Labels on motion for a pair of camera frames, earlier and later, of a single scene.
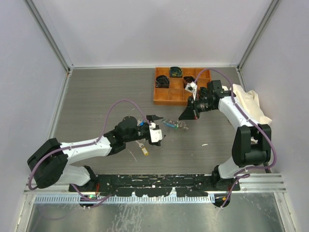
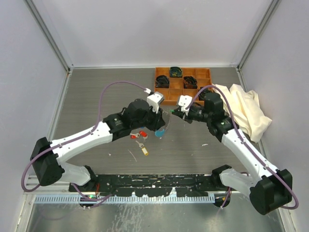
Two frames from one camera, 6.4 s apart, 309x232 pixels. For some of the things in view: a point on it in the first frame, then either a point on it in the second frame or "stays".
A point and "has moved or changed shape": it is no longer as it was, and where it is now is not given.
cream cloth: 249,101 stays
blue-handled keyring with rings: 175,124 has moved or changed shape
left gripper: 152,118 → 158,121
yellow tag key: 144,150 stays
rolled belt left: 162,81 stays
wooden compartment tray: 176,94 stays
